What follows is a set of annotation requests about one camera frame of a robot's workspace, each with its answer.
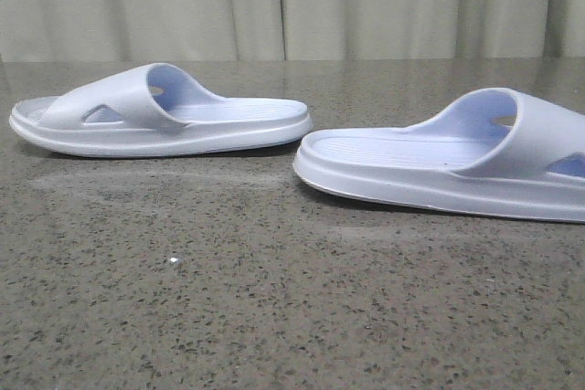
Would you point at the light blue slipper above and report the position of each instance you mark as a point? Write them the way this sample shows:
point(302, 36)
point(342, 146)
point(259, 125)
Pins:
point(492, 152)
point(153, 111)

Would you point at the grey-green curtain backdrop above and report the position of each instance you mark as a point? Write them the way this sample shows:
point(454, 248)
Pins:
point(116, 30)

